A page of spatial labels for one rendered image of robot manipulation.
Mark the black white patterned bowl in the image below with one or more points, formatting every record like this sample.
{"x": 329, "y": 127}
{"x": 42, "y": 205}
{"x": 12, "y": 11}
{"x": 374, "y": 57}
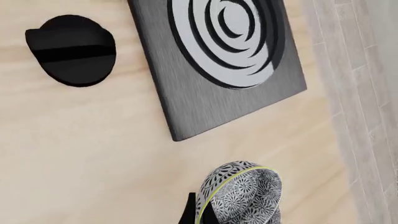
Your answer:
{"x": 245, "y": 193}

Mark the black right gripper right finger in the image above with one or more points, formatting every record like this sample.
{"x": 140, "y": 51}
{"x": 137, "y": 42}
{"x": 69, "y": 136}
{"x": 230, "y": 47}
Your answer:
{"x": 210, "y": 217}

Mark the round black stove knob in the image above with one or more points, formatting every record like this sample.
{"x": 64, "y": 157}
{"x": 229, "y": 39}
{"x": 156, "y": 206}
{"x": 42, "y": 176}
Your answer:
{"x": 71, "y": 51}

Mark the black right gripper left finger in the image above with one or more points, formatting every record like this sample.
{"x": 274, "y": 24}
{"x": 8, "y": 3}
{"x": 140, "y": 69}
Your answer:
{"x": 187, "y": 212}

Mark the flat black stove plate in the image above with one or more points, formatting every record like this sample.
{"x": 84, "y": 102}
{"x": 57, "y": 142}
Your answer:
{"x": 199, "y": 100}

